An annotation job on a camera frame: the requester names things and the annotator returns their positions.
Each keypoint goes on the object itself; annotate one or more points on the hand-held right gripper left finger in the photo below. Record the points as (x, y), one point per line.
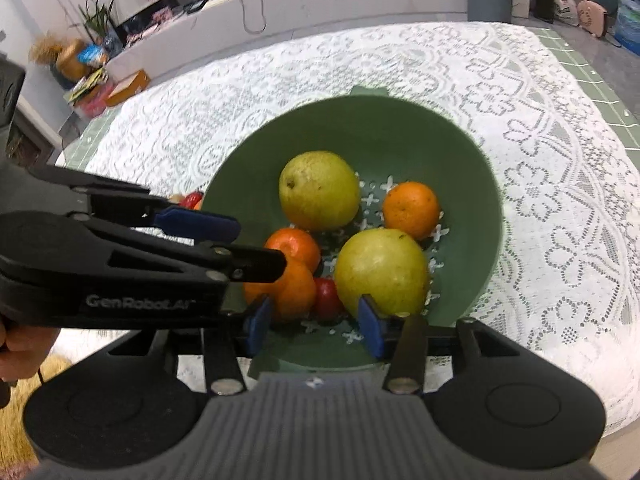
(260, 322)

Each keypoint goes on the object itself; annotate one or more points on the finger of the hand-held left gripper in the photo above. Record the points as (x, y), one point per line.
(200, 225)
(250, 264)

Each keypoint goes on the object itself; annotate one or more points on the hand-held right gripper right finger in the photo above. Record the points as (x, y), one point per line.
(370, 325)

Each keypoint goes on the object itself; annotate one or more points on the red tomato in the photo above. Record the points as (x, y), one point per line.
(327, 300)
(191, 200)

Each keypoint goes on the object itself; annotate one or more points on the orange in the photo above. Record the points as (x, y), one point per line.
(294, 247)
(290, 295)
(411, 210)

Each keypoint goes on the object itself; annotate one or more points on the yellow-green pear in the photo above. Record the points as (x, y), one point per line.
(319, 190)
(382, 272)

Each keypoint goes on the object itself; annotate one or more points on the green colander bowl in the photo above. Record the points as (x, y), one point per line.
(400, 135)

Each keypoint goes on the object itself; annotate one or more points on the person's left hand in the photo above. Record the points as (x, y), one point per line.
(25, 350)

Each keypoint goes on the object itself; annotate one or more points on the yellow fluffy rug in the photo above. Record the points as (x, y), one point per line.
(20, 420)

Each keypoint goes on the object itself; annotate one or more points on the orange cardboard box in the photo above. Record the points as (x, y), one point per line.
(127, 87)

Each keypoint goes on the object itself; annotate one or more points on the blue snack bag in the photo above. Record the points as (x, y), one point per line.
(94, 55)

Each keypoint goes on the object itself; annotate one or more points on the gold vase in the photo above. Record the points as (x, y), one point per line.
(70, 62)

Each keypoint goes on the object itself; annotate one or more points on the small pink box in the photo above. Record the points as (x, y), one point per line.
(161, 15)

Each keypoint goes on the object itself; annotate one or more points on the white lace tablecloth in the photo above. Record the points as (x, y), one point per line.
(550, 210)

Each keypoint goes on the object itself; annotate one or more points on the dried flowers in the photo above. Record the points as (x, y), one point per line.
(45, 47)

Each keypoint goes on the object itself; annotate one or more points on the green plant in glass vase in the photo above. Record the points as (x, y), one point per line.
(100, 15)

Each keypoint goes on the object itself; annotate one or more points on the white tv console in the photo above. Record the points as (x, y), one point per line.
(325, 5)

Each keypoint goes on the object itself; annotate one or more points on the white plastic bag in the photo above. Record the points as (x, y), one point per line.
(565, 5)

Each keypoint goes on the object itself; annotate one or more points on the pink pig heater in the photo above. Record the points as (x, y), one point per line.
(592, 17)

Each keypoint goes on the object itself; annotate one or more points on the blue water jug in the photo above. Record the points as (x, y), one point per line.
(629, 25)

